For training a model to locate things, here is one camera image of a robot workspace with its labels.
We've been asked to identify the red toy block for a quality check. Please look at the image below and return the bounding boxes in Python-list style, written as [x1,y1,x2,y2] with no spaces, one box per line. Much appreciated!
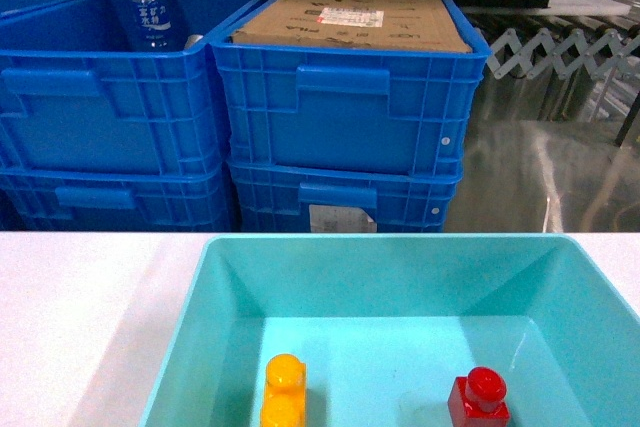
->
[447,366,511,427]

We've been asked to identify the brown cardboard box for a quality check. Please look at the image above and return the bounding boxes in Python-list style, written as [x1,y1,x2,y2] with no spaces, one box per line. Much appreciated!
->
[231,0,471,53]

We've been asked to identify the blue crate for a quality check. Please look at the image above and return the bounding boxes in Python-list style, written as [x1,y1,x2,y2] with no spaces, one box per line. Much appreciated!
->
[228,160,462,233]
[213,0,491,177]
[1,167,239,232]
[1,0,265,176]

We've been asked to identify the yellow toy block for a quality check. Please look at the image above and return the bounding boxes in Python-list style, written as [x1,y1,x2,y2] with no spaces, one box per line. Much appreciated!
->
[259,353,307,427]

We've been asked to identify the expandable roller conveyor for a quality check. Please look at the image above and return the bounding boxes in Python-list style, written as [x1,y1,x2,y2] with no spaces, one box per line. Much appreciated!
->
[465,9,639,81]

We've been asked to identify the blue crate lower left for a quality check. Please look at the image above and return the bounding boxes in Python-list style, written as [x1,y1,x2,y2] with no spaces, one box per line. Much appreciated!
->
[1,167,239,232]

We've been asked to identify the blue crate lower right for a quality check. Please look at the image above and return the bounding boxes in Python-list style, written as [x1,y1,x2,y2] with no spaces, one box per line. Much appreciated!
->
[228,160,462,233]

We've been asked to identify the light teal plastic tray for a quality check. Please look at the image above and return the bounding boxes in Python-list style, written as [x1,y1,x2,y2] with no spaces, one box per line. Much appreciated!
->
[140,234,639,426]

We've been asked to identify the clear water bottle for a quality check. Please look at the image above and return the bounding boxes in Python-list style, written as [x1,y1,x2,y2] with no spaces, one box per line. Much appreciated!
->
[130,0,174,52]

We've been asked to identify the blue crate upper right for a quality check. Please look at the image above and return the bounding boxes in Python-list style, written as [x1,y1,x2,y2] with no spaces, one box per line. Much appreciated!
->
[213,0,491,177]

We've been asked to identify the blue crate upper left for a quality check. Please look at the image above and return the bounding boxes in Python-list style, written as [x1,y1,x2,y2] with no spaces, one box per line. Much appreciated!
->
[1,0,265,176]

